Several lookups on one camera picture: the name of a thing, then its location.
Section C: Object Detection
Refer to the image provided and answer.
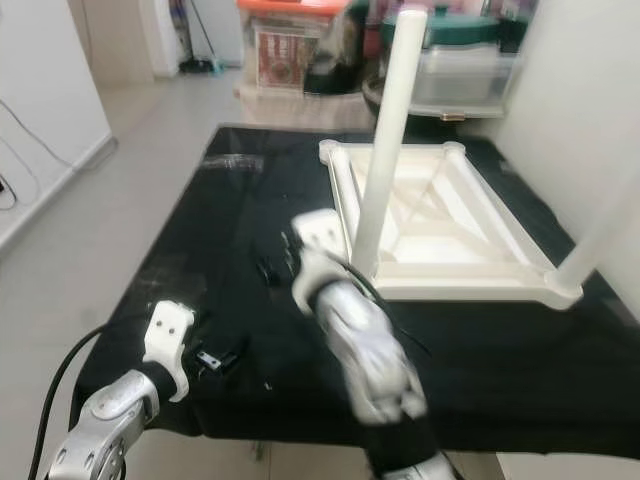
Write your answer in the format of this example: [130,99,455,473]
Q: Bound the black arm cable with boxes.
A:
[28,318,153,480]
[345,260,433,358]

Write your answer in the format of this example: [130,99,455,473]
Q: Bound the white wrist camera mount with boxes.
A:
[290,208,353,313]
[142,300,197,404]

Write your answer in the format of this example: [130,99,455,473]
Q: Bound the orange lidded storage box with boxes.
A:
[238,0,351,91]

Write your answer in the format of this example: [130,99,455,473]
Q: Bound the thin black wall cable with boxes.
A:
[0,172,23,213]

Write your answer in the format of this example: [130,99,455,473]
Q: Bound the white plastic children table top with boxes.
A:
[318,140,586,311]

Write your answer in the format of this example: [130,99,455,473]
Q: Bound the green mop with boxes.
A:
[178,0,227,77]

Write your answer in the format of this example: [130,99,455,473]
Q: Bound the black tablecloth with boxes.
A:
[65,125,640,463]

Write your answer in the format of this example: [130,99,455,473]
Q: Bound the black floor cable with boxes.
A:
[0,100,117,173]

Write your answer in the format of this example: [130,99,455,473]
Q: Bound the black bag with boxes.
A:
[305,0,373,97]

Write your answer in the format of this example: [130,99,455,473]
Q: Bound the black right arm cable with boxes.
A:
[345,260,433,358]

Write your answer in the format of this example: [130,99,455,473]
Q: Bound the green round pot lid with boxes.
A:
[380,10,503,49]

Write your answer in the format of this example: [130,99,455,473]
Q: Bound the clear tape strip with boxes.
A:
[205,155,267,174]

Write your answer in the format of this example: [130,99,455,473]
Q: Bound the clear plastic container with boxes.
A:
[410,45,527,107]

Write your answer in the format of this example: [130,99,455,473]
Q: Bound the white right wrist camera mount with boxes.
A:
[290,208,353,313]

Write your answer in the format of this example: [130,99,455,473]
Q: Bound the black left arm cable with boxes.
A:
[28,318,153,480]

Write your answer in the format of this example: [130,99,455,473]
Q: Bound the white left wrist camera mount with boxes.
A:
[142,300,197,404]

